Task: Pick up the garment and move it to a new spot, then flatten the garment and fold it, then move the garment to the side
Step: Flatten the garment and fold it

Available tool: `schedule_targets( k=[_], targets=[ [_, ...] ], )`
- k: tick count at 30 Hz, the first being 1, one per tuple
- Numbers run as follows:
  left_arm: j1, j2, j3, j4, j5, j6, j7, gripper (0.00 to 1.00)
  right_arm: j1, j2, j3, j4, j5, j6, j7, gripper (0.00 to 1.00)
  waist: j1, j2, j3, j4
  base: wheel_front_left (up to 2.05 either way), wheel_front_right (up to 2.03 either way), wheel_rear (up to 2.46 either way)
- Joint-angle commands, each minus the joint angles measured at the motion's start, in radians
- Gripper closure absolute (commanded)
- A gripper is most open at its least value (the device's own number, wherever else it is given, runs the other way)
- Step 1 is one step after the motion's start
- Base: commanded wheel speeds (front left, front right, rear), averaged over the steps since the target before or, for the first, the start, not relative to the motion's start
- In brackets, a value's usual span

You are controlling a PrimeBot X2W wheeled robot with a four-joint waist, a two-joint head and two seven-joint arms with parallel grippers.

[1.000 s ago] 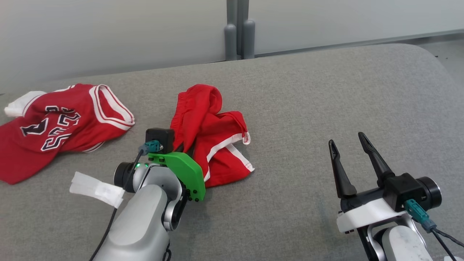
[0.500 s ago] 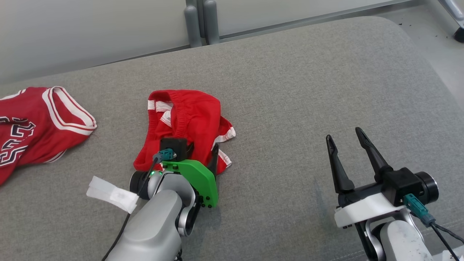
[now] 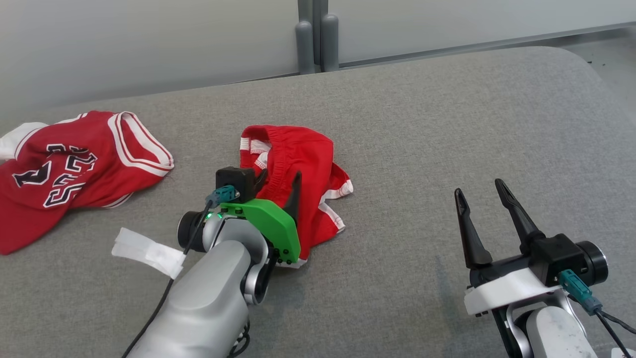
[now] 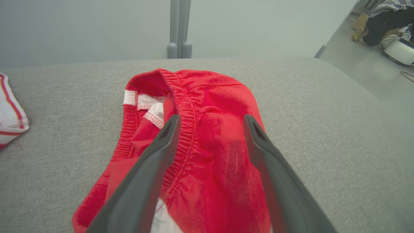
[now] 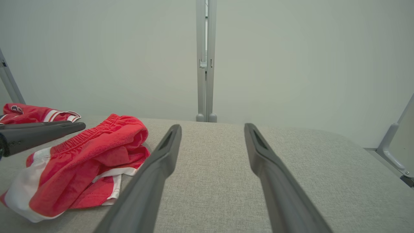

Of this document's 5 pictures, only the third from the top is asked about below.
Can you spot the red basketball jersey white sleeves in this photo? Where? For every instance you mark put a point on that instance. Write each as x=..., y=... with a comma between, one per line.
x=30, y=219

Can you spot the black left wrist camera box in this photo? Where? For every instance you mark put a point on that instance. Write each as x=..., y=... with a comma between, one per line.
x=236, y=181

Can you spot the red shorts with white trim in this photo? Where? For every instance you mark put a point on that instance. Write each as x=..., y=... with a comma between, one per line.
x=298, y=149

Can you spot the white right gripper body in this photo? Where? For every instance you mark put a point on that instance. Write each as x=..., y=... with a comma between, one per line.
x=512, y=291

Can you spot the grey partition post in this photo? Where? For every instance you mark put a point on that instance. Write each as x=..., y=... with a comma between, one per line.
x=328, y=40

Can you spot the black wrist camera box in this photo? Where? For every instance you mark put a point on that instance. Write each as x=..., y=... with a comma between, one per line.
x=554, y=258
x=236, y=181

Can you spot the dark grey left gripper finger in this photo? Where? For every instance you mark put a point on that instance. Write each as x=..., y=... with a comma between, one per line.
x=260, y=180
x=295, y=199

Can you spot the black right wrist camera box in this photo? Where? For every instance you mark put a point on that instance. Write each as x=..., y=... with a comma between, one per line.
x=554, y=258

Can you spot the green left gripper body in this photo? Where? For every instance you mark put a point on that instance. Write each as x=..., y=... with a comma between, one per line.
x=273, y=223

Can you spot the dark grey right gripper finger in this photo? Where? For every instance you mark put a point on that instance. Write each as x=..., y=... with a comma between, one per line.
x=472, y=238
x=519, y=219

